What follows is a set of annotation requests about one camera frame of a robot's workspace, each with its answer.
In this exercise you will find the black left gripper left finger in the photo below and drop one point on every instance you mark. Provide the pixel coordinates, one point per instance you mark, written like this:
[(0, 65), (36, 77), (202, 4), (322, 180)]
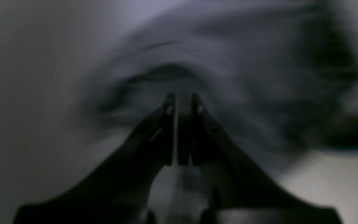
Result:
[(117, 191)]

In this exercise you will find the grey T-shirt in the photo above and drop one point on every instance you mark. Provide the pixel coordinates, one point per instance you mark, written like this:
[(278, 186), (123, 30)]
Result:
[(281, 76)]

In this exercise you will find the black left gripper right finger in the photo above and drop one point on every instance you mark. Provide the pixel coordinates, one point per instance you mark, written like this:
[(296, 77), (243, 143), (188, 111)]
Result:
[(238, 190)]

